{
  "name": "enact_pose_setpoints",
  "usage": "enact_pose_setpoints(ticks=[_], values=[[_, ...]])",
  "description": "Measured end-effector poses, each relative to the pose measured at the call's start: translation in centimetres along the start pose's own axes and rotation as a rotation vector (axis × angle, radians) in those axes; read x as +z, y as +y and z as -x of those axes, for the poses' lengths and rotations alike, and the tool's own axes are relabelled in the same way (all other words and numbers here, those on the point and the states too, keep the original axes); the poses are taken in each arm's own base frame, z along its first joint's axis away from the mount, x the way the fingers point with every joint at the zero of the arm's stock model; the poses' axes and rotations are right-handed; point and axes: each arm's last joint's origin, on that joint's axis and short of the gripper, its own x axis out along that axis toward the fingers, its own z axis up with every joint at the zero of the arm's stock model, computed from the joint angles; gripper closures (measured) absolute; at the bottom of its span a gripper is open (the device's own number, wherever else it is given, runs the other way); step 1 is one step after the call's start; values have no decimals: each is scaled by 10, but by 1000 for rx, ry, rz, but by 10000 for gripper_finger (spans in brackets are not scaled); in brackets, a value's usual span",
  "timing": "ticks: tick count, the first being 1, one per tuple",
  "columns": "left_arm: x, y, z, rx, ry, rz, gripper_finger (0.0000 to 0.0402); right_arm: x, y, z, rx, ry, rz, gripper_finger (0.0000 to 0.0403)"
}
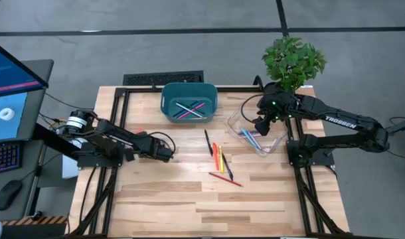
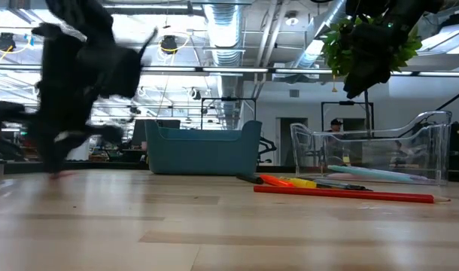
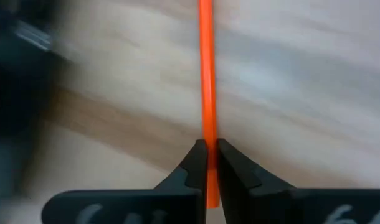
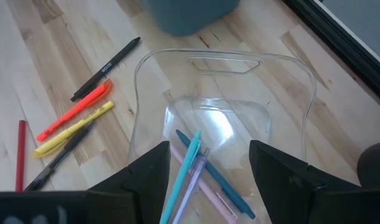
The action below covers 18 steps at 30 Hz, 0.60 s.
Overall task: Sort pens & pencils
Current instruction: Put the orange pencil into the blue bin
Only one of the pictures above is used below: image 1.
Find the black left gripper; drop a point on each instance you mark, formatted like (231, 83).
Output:
(161, 151)

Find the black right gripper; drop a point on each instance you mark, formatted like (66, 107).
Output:
(269, 109)

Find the purple pen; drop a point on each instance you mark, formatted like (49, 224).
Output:
(252, 134)

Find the light blue pen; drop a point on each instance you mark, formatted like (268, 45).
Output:
(248, 139)

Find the black pen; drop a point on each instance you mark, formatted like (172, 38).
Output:
(227, 167)
(208, 142)

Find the orange pencil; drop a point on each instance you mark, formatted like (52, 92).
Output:
(138, 131)

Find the blue pencil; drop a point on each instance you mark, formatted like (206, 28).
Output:
(181, 113)

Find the yellow pencil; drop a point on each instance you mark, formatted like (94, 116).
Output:
(201, 117)

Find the white pencil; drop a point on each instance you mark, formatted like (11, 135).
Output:
(189, 110)

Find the yellow pen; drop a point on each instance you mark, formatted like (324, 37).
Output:
(221, 159)

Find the pink pencil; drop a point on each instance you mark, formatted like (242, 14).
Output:
(198, 107)

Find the teal plastic bin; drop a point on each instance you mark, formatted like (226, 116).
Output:
(169, 99)

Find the black pencil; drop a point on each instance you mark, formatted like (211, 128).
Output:
(196, 103)

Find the red pencil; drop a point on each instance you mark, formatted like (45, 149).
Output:
(225, 179)

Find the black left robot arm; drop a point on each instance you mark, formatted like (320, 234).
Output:
(123, 132)

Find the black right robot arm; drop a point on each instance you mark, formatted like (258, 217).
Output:
(342, 123)

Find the clear plastic container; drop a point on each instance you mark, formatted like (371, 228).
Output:
(275, 146)

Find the green potted plant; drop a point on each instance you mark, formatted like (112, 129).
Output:
(292, 63)

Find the white box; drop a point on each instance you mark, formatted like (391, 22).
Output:
(69, 166)

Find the black support beam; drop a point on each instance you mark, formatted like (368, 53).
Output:
(51, 137)

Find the grey stand foot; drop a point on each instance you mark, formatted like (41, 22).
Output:
(401, 127)

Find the grey workstation desk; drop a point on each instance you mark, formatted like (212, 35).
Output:
(33, 109)

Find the yellow black hazard strip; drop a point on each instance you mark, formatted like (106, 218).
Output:
(36, 220)

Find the blue sheet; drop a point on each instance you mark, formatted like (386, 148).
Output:
(13, 129)

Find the backlit black keyboard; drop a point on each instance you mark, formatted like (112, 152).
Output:
(5, 157)

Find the black computer mouse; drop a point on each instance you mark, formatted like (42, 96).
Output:
(7, 195)

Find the white tape roll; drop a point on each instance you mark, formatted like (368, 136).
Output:
(2, 111)

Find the computer monitor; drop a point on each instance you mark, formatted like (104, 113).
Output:
(10, 73)

